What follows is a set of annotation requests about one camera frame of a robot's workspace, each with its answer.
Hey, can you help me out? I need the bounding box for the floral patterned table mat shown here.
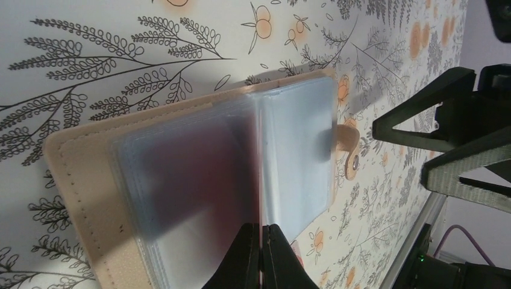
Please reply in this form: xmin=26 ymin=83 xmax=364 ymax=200
xmin=1 ymin=1 xmax=468 ymax=288

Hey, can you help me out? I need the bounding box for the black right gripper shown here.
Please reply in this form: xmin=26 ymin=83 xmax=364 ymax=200
xmin=372 ymin=64 xmax=510 ymax=213

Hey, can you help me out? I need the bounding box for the aluminium rail frame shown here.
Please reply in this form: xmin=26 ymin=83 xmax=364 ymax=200
xmin=380 ymin=193 xmax=447 ymax=288

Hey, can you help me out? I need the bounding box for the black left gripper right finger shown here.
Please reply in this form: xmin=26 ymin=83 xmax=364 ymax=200
xmin=261 ymin=224 xmax=318 ymax=289

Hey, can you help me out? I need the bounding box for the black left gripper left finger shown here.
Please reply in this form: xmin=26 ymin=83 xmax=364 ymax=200
xmin=202 ymin=223 xmax=260 ymax=289

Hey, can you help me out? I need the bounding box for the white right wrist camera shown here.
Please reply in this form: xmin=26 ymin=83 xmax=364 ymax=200
xmin=485 ymin=0 xmax=510 ymax=43

